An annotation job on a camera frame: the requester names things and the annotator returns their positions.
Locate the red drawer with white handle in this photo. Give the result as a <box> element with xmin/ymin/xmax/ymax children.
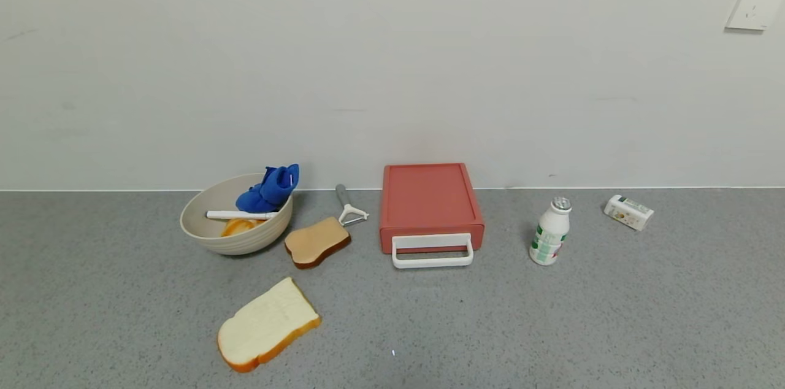
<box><xmin>380</xmin><ymin>225</ymin><xmax>486</xmax><ymax>270</ymax></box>

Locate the red drawer cabinet case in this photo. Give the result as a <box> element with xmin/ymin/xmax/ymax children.
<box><xmin>379</xmin><ymin>163</ymin><xmax>486</xmax><ymax>255</ymax></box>

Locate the grey white peeler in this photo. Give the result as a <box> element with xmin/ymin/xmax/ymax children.
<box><xmin>334</xmin><ymin>184</ymin><xmax>370</xmax><ymax>227</ymax></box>

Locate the small brown toast slice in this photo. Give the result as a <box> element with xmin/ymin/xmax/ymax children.
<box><xmin>284</xmin><ymin>217</ymin><xmax>352</xmax><ymax>270</ymax></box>

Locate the blue cloth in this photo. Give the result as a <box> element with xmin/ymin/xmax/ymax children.
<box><xmin>235</xmin><ymin>163</ymin><xmax>301</xmax><ymax>214</ymax></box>

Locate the white stick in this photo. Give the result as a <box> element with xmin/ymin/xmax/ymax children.
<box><xmin>205</xmin><ymin>210</ymin><xmax>278</xmax><ymax>221</ymax></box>

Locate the orange food piece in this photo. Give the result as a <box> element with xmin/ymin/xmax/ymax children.
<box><xmin>220</xmin><ymin>218</ymin><xmax>266</xmax><ymax>237</ymax></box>

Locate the white green drink bottle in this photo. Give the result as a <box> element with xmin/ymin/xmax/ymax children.
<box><xmin>529</xmin><ymin>196</ymin><xmax>573</xmax><ymax>266</ymax></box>

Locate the beige ribbed bowl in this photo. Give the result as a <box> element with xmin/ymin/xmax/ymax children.
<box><xmin>179</xmin><ymin>173</ymin><xmax>294</xmax><ymax>256</ymax></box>

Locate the large white bread slice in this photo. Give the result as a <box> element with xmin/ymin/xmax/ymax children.
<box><xmin>216</xmin><ymin>277</ymin><xmax>322</xmax><ymax>374</ymax></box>

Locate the small white drink carton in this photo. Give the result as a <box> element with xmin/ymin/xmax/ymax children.
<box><xmin>603</xmin><ymin>194</ymin><xmax>655</xmax><ymax>232</ymax></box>

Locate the white wall socket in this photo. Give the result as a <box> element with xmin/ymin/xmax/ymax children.
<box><xmin>724</xmin><ymin>0</ymin><xmax>785</xmax><ymax>32</ymax></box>

